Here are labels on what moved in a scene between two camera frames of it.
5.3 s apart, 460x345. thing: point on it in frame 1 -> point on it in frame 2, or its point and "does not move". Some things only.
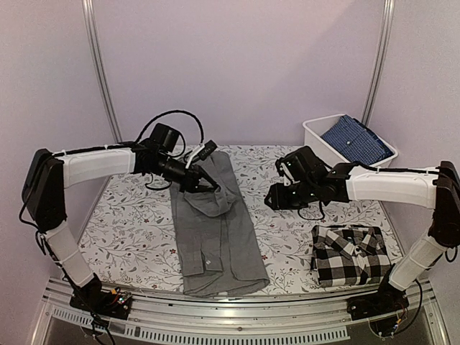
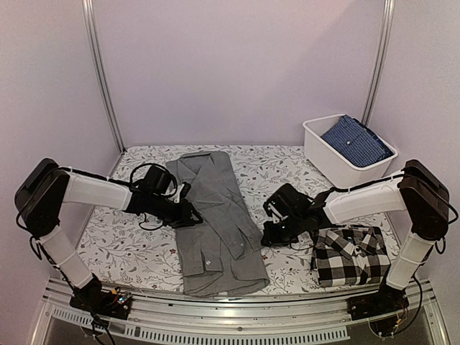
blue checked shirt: [356, 141] does not move
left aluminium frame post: [98, 67] does not move
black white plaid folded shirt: [349, 255] does not move
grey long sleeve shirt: [220, 254] does not move
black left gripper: [191, 182] -> [183, 218]
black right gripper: [277, 198] -> [271, 239]
